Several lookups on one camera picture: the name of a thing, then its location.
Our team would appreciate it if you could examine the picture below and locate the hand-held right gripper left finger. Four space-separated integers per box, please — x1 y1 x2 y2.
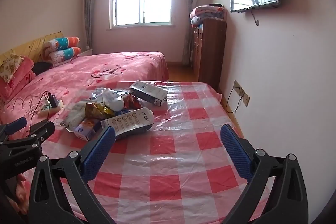
28 125 117 224

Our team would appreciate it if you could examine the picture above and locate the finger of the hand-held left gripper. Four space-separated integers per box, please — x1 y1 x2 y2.
25 121 55 143
0 117 27 139

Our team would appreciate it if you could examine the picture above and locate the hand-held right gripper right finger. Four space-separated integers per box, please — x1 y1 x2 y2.
220 124 309 224

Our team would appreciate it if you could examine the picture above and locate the blue orange snack packet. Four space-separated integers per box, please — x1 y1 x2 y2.
73 119 104 142

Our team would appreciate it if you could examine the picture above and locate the yellow noodle packet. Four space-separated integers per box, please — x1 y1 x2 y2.
84 101 116 120

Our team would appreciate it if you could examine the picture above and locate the white plastic drink bottle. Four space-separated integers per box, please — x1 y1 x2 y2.
91 88 126 112

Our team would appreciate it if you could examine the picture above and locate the white power strip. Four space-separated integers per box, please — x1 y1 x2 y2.
39 99 64 115

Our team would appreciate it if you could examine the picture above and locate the silver grey foil packet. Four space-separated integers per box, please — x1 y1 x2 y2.
62 102 88 132

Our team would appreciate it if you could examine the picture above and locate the folded pink blanket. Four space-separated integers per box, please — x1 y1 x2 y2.
0 56 36 100

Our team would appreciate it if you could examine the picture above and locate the floral pillow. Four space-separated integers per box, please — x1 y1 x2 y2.
0 54 25 84

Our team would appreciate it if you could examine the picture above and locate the red snack wrapper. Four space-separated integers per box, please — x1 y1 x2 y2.
122 94 142 109

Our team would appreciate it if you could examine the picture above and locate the black cloth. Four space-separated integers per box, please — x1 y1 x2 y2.
33 61 53 75

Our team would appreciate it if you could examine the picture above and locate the red white checkered tablecloth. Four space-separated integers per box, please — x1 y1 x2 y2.
22 81 276 224

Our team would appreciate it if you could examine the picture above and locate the yellow wooden headboard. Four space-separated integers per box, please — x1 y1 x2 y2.
0 31 65 64

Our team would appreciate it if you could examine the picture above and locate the bed with pink cover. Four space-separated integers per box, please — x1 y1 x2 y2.
0 51 170 140

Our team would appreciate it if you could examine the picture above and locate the white dark milk carton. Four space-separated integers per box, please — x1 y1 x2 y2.
129 80 169 107

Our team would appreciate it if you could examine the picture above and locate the brown wooden cabinet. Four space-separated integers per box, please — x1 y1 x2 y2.
190 19 227 90

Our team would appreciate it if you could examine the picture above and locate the grey patterned curtain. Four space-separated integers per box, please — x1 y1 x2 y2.
83 0 97 48
181 0 200 65

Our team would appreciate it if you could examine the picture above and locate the folded grey quilt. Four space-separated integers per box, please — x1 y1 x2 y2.
190 15 227 26

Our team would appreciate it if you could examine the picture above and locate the folded pink quilt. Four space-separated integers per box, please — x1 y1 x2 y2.
189 5 226 18

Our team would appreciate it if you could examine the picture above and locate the thin red cable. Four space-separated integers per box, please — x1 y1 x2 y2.
0 95 42 119

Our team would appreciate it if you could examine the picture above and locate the black charger cable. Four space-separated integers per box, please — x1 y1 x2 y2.
26 91 53 130

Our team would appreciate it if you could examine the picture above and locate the black socket cable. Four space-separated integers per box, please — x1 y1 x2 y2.
226 86 246 112

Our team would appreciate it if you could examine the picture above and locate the wall socket plate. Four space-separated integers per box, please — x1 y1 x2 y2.
233 80 250 107

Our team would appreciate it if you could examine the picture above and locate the television cable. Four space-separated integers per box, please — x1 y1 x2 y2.
250 10 260 26

